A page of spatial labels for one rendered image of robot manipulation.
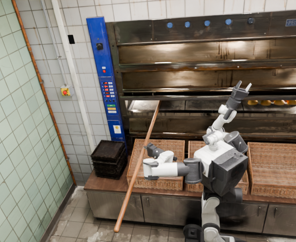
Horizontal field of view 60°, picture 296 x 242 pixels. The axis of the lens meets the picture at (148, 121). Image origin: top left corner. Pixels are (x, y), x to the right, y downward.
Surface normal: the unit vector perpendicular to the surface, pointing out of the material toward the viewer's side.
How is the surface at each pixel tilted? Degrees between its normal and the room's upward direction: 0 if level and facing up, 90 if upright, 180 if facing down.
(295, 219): 88
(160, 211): 90
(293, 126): 70
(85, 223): 0
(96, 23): 90
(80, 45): 90
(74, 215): 0
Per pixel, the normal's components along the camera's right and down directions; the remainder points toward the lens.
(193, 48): -0.19, 0.21
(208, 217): -0.16, 0.53
